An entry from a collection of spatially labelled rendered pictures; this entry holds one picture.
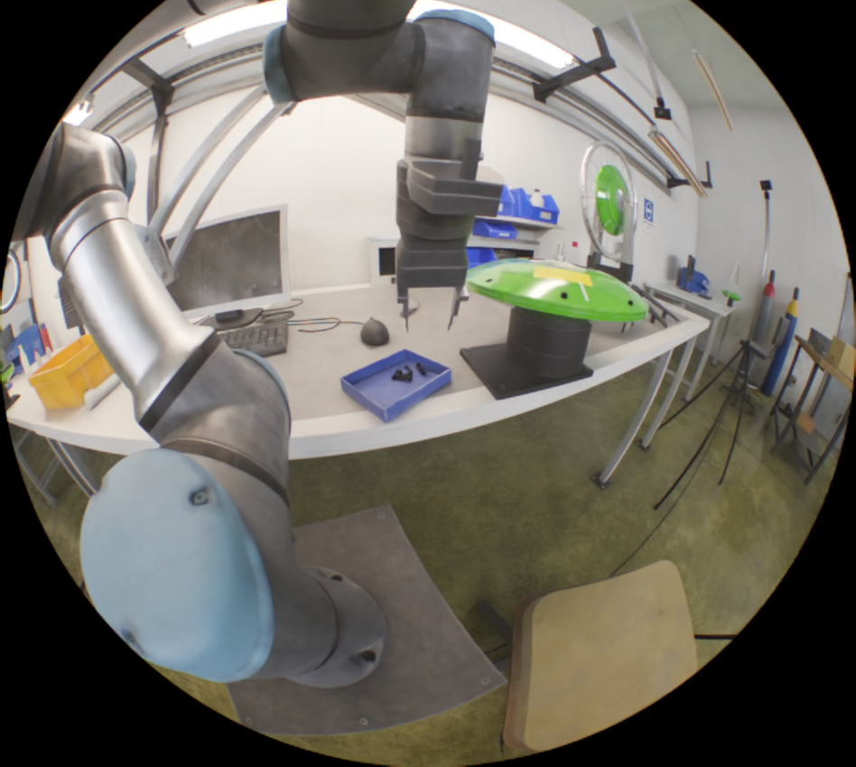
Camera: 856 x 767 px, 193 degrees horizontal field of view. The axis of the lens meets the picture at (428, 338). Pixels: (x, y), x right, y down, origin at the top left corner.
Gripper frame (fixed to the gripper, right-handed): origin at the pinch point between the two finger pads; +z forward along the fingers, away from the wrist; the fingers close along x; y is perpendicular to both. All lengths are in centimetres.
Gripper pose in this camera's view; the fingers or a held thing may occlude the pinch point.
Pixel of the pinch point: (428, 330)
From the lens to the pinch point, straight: 31.2
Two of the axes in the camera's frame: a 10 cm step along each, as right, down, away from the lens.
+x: -9.9, 0.6, -1.4
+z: -0.7, 6.3, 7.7
